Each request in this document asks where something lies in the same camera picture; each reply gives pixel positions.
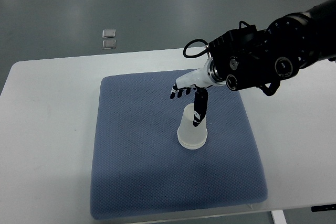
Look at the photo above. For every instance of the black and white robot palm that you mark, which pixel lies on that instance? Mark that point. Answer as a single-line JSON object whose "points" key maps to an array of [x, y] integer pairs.
{"points": [[195, 79]]}

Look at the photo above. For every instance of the white paper cup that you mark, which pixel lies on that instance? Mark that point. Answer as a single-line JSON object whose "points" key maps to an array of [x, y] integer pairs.
{"points": [[186, 131], [191, 146]]}

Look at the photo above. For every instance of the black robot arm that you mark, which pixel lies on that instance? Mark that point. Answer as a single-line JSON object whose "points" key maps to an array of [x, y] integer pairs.
{"points": [[246, 57]]}

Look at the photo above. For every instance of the white paper cup on pad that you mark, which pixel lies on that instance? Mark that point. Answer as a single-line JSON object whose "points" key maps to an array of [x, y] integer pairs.
{"points": [[191, 146]]}

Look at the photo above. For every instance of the blue textured foam pad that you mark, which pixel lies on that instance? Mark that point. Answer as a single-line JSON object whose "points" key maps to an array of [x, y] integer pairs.
{"points": [[140, 168]]}

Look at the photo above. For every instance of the upper silver floor plate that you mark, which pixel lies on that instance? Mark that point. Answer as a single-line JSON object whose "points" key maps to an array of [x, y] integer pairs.
{"points": [[109, 33]]}

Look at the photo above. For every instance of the white table leg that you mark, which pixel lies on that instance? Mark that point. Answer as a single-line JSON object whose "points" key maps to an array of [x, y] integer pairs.
{"points": [[278, 217]]}

